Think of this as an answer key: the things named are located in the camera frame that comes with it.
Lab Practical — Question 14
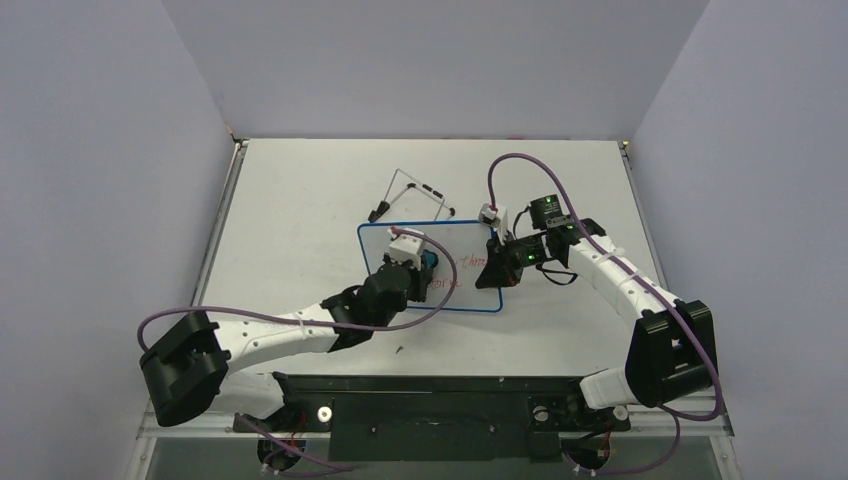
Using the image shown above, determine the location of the teal whiteboard eraser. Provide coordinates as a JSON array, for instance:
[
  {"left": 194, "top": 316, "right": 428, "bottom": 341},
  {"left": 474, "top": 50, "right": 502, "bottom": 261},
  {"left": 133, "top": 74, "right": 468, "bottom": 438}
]
[{"left": 421, "top": 250, "right": 439, "bottom": 271}]

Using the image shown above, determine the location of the blue framed whiteboard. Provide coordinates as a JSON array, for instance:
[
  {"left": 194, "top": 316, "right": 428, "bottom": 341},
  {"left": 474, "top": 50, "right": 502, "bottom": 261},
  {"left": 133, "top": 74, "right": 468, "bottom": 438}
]
[{"left": 357, "top": 220, "right": 504, "bottom": 313}]

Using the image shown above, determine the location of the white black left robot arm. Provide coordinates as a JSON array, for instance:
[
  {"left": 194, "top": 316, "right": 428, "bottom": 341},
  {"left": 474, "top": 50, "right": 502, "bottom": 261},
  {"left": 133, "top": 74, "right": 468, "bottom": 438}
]
[{"left": 140, "top": 251, "right": 439, "bottom": 430}]

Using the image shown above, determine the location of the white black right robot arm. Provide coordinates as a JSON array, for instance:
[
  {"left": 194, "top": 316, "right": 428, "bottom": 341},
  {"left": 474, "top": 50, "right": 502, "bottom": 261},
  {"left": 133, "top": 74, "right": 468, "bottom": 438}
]
[{"left": 475, "top": 195, "right": 717, "bottom": 427}]

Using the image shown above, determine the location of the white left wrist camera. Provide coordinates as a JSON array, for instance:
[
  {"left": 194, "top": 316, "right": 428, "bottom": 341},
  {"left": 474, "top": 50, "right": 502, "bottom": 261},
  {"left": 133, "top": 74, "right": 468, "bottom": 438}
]
[{"left": 387, "top": 227, "right": 425, "bottom": 270}]

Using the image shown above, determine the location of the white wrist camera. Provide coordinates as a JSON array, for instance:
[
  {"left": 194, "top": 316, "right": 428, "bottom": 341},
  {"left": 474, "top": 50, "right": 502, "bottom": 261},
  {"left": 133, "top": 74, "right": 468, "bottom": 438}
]
[
  {"left": 387, "top": 227, "right": 425, "bottom": 270},
  {"left": 478, "top": 203, "right": 509, "bottom": 242}
]

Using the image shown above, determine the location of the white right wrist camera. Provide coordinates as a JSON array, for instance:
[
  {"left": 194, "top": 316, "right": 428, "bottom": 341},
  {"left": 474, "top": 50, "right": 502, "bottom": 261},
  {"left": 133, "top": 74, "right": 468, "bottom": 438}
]
[{"left": 478, "top": 203, "right": 509, "bottom": 242}]

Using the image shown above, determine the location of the wire whiteboard stand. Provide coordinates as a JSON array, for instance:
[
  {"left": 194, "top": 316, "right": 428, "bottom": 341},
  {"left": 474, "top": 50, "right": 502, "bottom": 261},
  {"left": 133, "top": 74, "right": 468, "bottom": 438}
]
[{"left": 366, "top": 168, "right": 457, "bottom": 223}]

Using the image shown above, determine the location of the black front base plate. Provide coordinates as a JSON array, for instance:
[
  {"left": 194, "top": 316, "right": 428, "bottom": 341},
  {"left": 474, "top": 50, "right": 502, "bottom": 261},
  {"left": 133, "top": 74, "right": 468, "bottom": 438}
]
[{"left": 233, "top": 374, "right": 630, "bottom": 462}]

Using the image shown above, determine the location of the aluminium table edge rail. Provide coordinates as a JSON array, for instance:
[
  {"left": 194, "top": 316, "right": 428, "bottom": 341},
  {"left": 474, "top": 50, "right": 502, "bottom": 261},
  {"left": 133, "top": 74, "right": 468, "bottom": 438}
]
[{"left": 191, "top": 139, "right": 249, "bottom": 305}]

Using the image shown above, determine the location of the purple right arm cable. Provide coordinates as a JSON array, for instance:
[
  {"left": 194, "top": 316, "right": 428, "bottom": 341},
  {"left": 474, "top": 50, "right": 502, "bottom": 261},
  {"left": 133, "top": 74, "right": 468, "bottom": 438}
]
[{"left": 487, "top": 153, "right": 723, "bottom": 424}]

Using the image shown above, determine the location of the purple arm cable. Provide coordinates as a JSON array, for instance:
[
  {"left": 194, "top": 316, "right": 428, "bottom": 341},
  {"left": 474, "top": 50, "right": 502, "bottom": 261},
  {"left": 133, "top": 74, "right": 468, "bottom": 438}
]
[
  {"left": 136, "top": 226, "right": 459, "bottom": 356},
  {"left": 487, "top": 153, "right": 723, "bottom": 424}
]

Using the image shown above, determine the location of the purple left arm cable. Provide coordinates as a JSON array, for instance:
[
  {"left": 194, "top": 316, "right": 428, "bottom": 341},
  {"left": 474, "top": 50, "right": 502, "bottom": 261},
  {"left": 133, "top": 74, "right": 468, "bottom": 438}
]
[{"left": 136, "top": 226, "right": 459, "bottom": 356}]

